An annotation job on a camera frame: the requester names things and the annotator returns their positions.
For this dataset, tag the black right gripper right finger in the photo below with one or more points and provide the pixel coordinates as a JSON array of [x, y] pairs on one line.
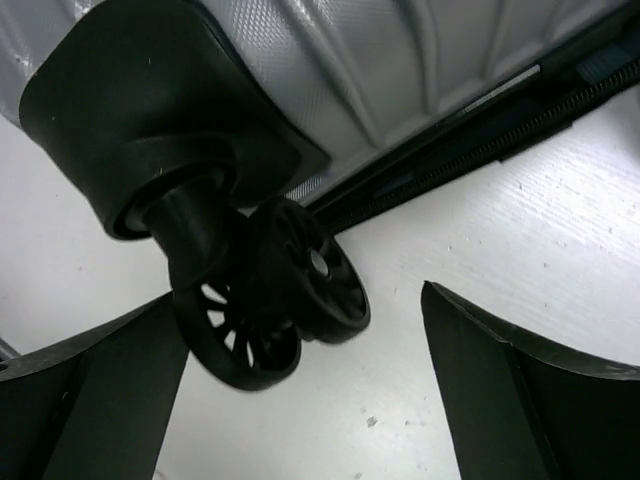
[[521, 406]]

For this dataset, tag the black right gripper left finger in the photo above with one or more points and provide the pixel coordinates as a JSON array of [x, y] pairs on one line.
[[96, 405]]

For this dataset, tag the grey hard-shell suitcase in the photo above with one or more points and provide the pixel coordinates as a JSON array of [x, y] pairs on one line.
[[240, 136]]

